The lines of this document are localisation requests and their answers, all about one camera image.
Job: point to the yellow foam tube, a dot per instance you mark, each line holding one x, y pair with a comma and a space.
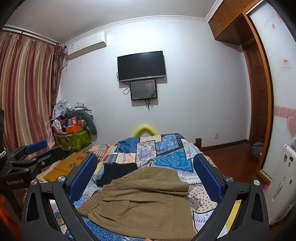
144, 128

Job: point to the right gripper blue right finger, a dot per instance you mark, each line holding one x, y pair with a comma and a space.
209, 178

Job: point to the black folded garment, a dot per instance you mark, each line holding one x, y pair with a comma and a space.
115, 171

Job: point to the wooden overhead cabinet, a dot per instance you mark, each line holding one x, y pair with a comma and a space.
230, 25

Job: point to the white appliance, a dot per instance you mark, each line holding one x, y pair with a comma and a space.
280, 195

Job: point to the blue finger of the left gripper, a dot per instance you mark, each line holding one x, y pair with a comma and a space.
35, 147

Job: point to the small black wall monitor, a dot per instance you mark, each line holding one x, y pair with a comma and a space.
143, 90

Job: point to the grey plush pillow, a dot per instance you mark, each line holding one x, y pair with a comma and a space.
88, 122

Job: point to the grey cloth on floor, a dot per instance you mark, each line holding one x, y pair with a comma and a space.
257, 149

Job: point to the green storage bag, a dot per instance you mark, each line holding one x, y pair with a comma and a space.
74, 141

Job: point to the white wall air conditioner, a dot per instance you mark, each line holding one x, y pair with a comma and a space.
86, 45

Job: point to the wooden bed post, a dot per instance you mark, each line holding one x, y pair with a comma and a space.
198, 143

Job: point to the sliding wardrobe door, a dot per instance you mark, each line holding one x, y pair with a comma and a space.
279, 46

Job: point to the khaki olive pants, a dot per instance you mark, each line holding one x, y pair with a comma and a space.
149, 202

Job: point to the blue patchwork quilt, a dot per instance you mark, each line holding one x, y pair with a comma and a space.
171, 151

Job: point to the pile of grey clothes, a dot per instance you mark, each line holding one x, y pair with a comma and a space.
63, 107

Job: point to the orange box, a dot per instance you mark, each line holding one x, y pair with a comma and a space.
73, 128

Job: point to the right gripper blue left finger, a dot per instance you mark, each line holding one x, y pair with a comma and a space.
68, 190

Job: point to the pink striped curtain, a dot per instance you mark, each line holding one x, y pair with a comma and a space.
30, 78

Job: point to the wall mounted black television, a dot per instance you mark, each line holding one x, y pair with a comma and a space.
148, 65

